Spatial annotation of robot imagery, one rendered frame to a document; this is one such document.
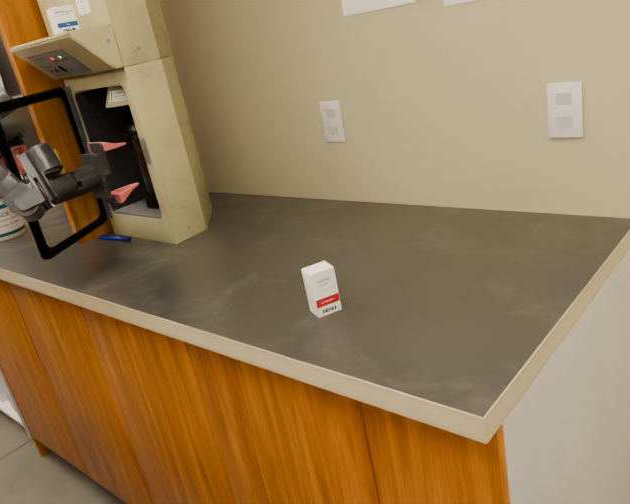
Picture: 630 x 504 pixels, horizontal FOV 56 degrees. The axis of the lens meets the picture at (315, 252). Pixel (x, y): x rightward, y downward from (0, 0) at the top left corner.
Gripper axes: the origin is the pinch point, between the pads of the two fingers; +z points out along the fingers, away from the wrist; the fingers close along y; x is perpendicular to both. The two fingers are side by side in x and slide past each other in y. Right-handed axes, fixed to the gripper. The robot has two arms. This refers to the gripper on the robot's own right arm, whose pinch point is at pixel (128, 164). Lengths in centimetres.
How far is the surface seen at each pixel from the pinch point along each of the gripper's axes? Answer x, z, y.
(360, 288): -57, 6, -27
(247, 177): 24, 55, -22
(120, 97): 19.0, 14.9, 13.6
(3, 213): 84, -2, -16
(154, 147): 8.8, 13.8, 0.3
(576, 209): -82, 54, -27
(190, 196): 8.9, 20.3, -15.4
